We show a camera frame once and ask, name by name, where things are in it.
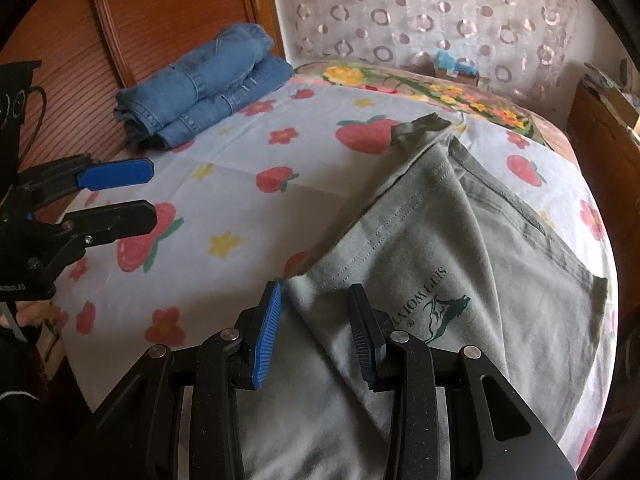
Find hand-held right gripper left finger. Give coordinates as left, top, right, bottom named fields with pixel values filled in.
left=60, top=280, right=286, bottom=480

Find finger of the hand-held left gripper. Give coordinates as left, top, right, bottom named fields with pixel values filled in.
left=64, top=199, right=159, bottom=249
left=20, top=156, right=155, bottom=206

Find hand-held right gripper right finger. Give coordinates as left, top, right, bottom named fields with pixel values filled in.
left=348, top=283, right=577, bottom=480

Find grey-green pants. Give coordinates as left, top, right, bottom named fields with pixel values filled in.
left=240, top=114, right=609, bottom=480

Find person's left hand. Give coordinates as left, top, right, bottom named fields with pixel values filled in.
left=14, top=301, right=55, bottom=333

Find folded blue jeans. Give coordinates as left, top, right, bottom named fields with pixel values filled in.
left=114, top=22, right=295, bottom=152

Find strawberry print bedsheet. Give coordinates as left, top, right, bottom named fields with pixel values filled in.
left=50, top=72, right=622, bottom=467

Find wooden slatted wardrobe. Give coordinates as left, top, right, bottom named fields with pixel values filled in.
left=0, top=0, right=287, bottom=183

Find floral blanket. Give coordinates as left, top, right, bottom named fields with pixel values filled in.
left=292, top=60, right=571, bottom=151

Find blue plastic item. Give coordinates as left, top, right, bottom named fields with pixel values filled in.
left=434, top=50, right=478, bottom=79

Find wooden cabinet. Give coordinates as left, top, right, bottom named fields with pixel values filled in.
left=567, top=82, right=640, bottom=241

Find circle pattern sheer curtain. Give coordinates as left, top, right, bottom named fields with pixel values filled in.
left=265, top=0, right=597, bottom=107

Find cluttered cardboard box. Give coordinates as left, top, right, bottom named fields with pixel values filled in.
left=582, top=60, right=640, bottom=135

